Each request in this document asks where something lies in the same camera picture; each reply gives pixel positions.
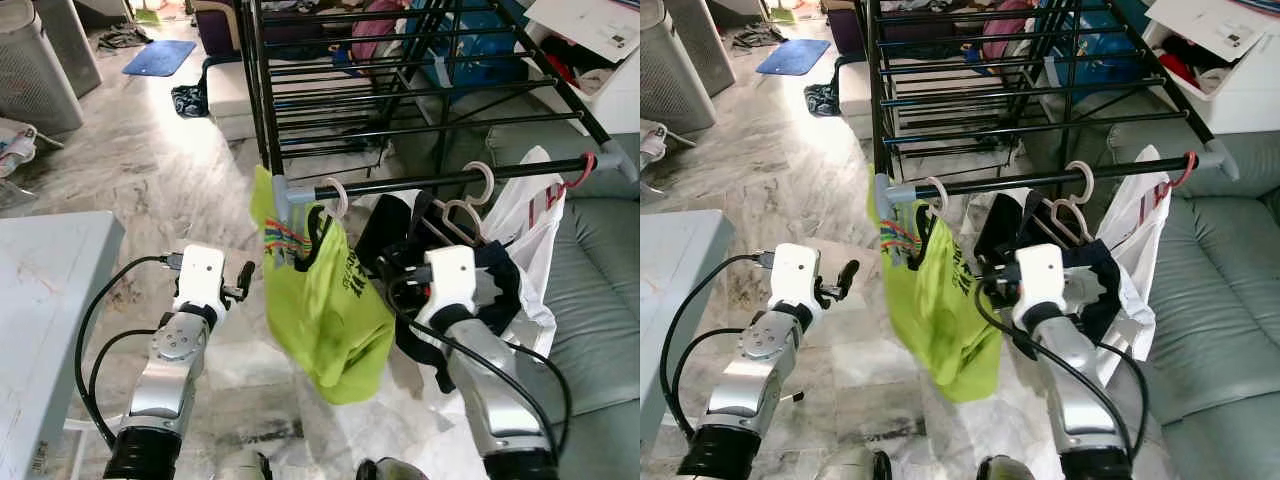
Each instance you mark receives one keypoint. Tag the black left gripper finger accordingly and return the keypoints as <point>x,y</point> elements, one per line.
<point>246,273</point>
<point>850,270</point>

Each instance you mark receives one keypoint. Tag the black garment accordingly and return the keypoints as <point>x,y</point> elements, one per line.
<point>500,290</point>
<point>1100,290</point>

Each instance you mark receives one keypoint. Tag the pink plastic hanger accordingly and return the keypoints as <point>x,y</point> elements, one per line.
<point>1091,180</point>
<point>492,182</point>

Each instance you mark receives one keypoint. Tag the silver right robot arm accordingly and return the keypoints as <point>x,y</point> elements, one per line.
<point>490,390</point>
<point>1075,390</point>

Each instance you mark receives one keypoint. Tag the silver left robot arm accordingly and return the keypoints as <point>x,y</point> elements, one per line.
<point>745,385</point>
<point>165,380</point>

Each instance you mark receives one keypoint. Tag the pink hanger with green shirt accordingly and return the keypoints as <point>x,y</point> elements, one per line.
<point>946,197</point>
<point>345,198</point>

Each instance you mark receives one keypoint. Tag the red hanger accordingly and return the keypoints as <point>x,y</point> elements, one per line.
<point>1192,168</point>
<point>592,168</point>

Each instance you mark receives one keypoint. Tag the lime green t-shirt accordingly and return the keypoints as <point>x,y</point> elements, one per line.
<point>940,320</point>
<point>330,320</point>

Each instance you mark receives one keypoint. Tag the black metal drying rack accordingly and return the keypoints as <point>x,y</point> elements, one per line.
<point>1000,181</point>
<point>400,182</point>

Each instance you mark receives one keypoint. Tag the white t-shirt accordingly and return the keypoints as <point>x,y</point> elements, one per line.
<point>535,250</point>
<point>1140,240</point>

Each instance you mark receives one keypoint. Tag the light grey table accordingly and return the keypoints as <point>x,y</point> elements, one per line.
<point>680,300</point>
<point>45,320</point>

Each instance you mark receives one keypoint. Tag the black bag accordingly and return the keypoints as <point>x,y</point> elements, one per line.
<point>822,100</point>
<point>190,102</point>

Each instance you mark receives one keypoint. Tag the white ottoman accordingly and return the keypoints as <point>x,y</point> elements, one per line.
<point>230,100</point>
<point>858,95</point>

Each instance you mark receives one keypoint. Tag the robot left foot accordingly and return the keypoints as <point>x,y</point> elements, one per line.
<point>850,467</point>
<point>245,468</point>

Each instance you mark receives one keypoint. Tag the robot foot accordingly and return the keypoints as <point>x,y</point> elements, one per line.
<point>1010,470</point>
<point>245,468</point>
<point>395,470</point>
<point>850,467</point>

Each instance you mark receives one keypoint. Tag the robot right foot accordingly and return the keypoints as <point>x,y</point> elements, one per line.
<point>395,470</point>
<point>1010,470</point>

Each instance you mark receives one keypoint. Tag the blue floor mat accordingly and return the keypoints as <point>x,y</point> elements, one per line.
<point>160,58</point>
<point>793,57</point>

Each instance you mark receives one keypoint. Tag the blue bag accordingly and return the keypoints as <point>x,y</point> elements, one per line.
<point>1095,50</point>
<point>470,50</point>

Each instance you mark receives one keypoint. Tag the pink garment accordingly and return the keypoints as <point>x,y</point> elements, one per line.
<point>370,35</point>
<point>1000,35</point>

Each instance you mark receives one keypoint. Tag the purple seat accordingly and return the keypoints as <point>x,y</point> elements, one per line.
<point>848,30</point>
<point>215,30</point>

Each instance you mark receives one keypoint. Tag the dark clothes pile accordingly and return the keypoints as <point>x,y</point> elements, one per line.
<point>122,38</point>
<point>757,37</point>

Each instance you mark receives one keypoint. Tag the red cloth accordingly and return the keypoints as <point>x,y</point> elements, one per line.
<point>562,68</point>
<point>1180,68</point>

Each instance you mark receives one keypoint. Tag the large grey air purifier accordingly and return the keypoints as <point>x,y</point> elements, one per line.
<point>35,80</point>
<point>675,80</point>

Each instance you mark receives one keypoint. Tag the white storage box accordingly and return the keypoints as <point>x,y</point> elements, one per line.
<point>615,100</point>
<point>1250,100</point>

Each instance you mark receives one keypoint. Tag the slim grey tower appliance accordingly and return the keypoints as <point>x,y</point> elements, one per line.
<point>705,45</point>
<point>75,45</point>

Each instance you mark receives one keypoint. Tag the white paper sheet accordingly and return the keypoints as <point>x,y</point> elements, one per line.
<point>590,25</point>
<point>1210,25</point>

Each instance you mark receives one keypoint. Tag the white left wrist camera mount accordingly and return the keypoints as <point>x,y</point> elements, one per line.
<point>797,270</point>
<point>200,272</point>

